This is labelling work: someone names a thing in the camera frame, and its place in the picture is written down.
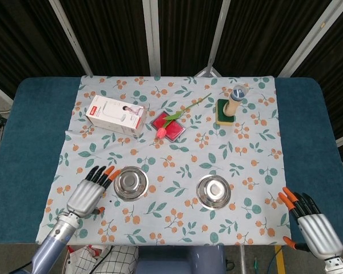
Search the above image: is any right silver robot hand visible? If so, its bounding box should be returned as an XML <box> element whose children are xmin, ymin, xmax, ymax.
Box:
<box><xmin>277</xmin><ymin>187</ymin><xmax>343</xmax><ymax>261</ymax></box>

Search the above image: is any grey metal stand foot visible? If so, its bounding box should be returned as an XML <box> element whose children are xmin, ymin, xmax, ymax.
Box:
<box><xmin>194</xmin><ymin>58</ymin><xmax>222</xmax><ymax>78</ymax></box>

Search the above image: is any teal floor cable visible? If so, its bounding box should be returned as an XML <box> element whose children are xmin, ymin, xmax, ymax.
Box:
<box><xmin>266</xmin><ymin>245</ymin><xmax>278</xmax><ymax>274</ymax></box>

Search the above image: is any pink artificial tulip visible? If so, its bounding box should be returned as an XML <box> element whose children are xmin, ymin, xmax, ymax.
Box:
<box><xmin>155</xmin><ymin>92</ymin><xmax>212</xmax><ymax>140</ymax></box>

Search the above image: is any white cardboard product box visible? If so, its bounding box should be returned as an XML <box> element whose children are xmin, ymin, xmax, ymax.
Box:
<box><xmin>85</xmin><ymin>95</ymin><xmax>148</xmax><ymax>137</ymax></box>

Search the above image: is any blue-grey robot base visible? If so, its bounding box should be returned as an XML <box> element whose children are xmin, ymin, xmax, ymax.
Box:
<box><xmin>136</xmin><ymin>244</ymin><xmax>226</xmax><ymax>274</ymax></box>

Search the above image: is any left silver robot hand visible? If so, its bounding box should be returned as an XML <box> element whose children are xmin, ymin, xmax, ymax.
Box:
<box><xmin>66</xmin><ymin>165</ymin><xmax>122</xmax><ymax>220</ymax></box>

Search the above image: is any metal table leg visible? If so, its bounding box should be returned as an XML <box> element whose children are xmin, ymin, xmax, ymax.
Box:
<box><xmin>239</xmin><ymin>245</ymin><xmax>246</xmax><ymax>274</ymax></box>

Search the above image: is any red square ink pad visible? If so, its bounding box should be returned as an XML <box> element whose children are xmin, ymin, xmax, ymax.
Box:
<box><xmin>150</xmin><ymin>111</ymin><xmax>187</xmax><ymax>143</ymax></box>

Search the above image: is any white black checkered bag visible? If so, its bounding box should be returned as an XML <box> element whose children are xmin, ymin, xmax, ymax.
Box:
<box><xmin>63</xmin><ymin>244</ymin><xmax>139</xmax><ymax>274</ymax></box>

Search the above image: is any teal table cover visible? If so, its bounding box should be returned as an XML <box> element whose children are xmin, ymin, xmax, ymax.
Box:
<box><xmin>0</xmin><ymin>76</ymin><xmax>343</xmax><ymax>246</ymax></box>

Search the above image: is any white partition frame post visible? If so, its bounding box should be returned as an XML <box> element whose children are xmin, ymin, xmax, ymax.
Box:
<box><xmin>142</xmin><ymin>0</ymin><xmax>161</xmax><ymax>76</ymax></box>
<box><xmin>277</xmin><ymin>0</ymin><xmax>340</xmax><ymax>78</ymax></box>
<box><xmin>49</xmin><ymin>0</ymin><xmax>93</xmax><ymax>76</ymax></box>
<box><xmin>208</xmin><ymin>0</ymin><xmax>232</xmax><ymax>69</ymax></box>

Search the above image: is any floral print tablecloth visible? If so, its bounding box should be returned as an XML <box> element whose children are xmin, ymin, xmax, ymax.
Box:
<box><xmin>35</xmin><ymin>74</ymin><xmax>292</xmax><ymax>247</ymax></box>

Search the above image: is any yellow green scrub sponge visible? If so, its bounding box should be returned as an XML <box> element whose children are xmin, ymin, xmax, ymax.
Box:
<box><xmin>216</xmin><ymin>98</ymin><xmax>236</xmax><ymax>126</ymax></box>

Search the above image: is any steel bowl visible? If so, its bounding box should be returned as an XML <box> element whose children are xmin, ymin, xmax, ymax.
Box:
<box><xmin>113</xmin><ymin>166</ymin><xmax>149</xmax><ymax>202</ymax></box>
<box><xmin>196</xmin><ymin>174</ymin><xmax>232</xmax><ymax>211</ymax></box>

